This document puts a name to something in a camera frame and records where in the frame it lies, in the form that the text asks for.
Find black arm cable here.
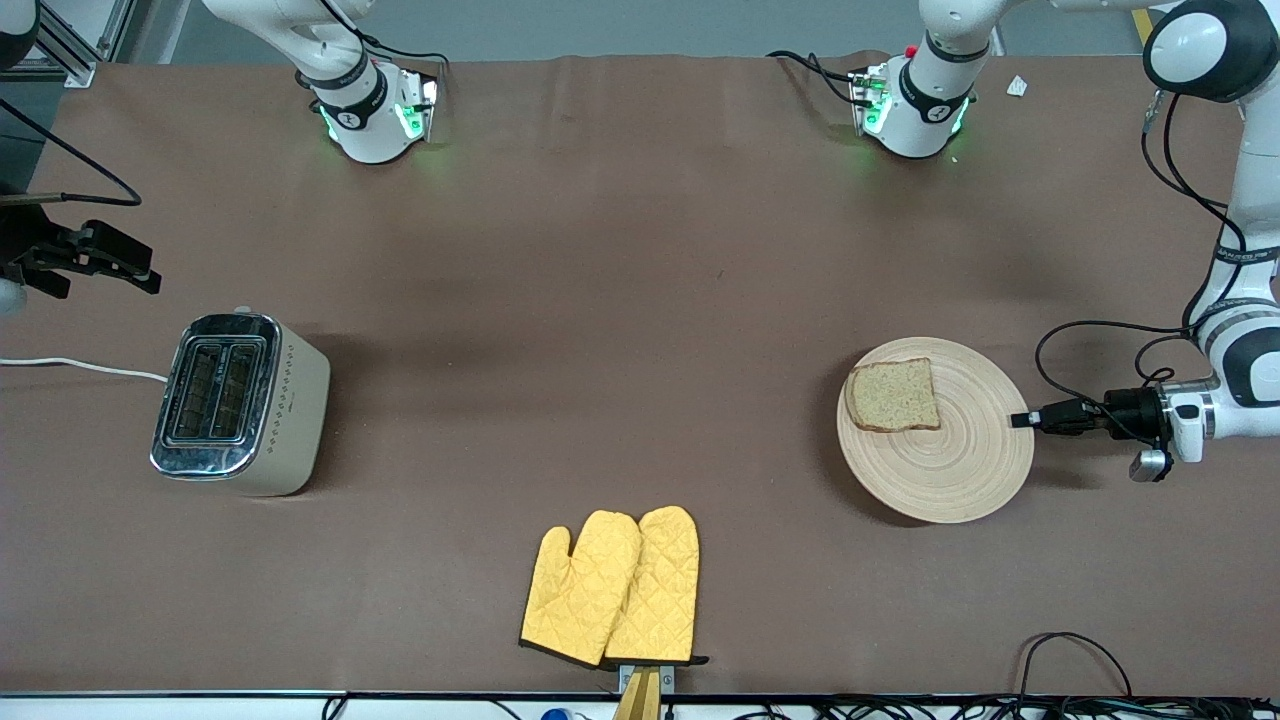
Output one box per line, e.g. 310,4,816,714
0,98,143,208
1035,90,1251,446

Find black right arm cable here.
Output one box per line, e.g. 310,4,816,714
0,98,143,208

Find yellow quilted oven mitt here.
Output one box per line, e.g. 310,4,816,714
518,510,642,669
603,505,711,669

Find aluminium frame profile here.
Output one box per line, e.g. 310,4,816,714
0,0,136,89

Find black looped cable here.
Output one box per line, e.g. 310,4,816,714
1018,632,1134,701

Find round light wooden plate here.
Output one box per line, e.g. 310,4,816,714
836,337,1036,525

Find white toaster power cord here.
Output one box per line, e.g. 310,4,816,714
0,356,169,384

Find cream and chrome toaster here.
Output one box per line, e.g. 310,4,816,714
150,308,332,498

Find black left base cable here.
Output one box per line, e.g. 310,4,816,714
767,50,871,109

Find slice of brown toast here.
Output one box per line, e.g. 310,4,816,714
846,357,943,434

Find brown table cover sheet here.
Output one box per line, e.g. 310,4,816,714
0,52,1280,696

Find small grey metal bracket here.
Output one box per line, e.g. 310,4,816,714
618,663,676,696

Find black cable tangle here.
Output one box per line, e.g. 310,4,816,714
735,697,1280,720

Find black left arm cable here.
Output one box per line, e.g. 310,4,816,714
1035,90,1251,446

